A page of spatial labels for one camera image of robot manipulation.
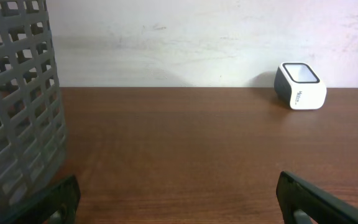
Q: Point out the white barcode scanner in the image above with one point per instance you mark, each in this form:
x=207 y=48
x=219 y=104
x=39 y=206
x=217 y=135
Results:
x=299 y=87

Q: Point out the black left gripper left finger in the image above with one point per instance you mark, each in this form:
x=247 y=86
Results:
x=56 y=203

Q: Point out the grey plastic mesh basket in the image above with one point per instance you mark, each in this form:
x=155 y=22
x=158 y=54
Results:
x=32 y=123

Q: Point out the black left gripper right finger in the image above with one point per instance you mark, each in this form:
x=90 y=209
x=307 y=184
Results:
x=303 y=202

